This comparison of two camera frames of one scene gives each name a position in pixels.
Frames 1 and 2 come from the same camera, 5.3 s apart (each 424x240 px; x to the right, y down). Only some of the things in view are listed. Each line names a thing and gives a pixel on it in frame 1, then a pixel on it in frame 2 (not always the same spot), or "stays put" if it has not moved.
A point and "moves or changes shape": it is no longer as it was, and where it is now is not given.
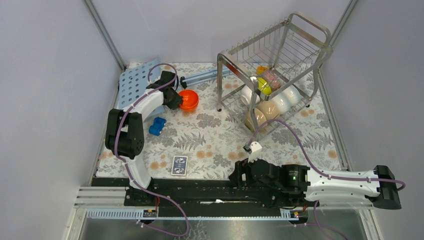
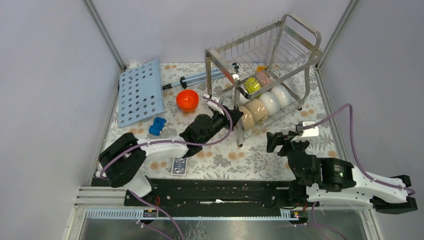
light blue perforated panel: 133,83 stays put
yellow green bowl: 264,86 -> 251,85
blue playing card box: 179,165 stays put
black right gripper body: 243,167 -> 287,147
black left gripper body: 175,99 -> 219,120
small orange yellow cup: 260,69 stays put
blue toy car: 158,124 stays put
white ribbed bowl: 293,95 -> 284,96
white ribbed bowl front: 282,103 -> 272,105
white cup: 246,94 -> 241,99
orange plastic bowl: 190,100 stays put
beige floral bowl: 269,108 -> 257,109
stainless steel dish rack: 278,73 moves or changes shape
